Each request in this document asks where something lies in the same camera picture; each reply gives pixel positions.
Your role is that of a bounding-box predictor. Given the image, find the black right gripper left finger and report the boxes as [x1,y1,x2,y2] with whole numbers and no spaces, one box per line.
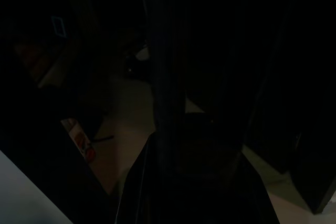
[115,131,186,224]

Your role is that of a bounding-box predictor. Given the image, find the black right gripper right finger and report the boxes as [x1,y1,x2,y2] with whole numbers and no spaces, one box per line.
[208,150,280,224]

